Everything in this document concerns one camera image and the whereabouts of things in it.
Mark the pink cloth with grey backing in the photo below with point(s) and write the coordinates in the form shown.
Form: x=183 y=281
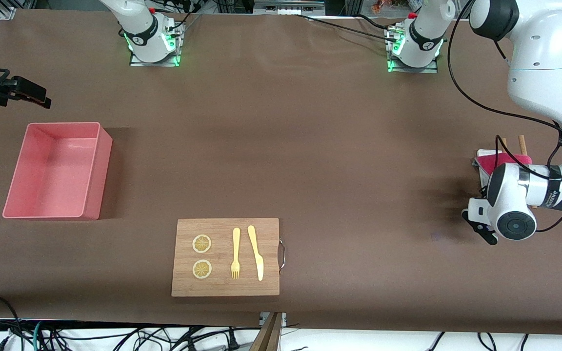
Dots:
x=498 y=161

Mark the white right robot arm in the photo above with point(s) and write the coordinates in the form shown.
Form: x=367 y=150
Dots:
x=139 y=24

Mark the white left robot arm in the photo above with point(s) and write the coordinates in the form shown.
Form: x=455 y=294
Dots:
x=544 y=73

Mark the pink plastic bin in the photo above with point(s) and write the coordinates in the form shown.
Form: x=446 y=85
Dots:
x=51 y=170

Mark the lemon slice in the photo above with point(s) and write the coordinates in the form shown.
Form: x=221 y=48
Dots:
x=202 y=243
x=202 y=269

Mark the yellow plastic fork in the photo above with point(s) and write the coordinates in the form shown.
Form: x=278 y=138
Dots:
x=236 y=243

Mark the wooden cutting board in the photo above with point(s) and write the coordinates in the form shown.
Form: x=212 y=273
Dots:
x=222 y=287

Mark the grey metal box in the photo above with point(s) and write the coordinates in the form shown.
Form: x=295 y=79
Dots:
x=286 y=7

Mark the yellow plastic knife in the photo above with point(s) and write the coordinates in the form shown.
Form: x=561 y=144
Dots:
x=256 y=253

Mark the large table cover sheet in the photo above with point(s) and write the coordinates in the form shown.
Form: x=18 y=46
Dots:
x=310 y=146

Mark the brown wooden strut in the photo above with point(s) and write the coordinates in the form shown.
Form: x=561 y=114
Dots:
x=269 y=336

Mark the white rectangular rack tray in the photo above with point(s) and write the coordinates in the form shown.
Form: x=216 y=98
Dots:
x=486 y=152

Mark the aluminium frame profile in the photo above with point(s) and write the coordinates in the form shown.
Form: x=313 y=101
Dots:
x=7 y=10

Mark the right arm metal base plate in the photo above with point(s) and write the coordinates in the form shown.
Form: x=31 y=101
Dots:
x=154 y=64

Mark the small metal bracket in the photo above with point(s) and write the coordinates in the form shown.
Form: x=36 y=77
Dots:
x=284 y=318

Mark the aluminium frame post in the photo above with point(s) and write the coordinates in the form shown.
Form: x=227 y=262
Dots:
x=354 y=6

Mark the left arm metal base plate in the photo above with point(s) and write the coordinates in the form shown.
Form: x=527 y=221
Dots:
x=412 y=69

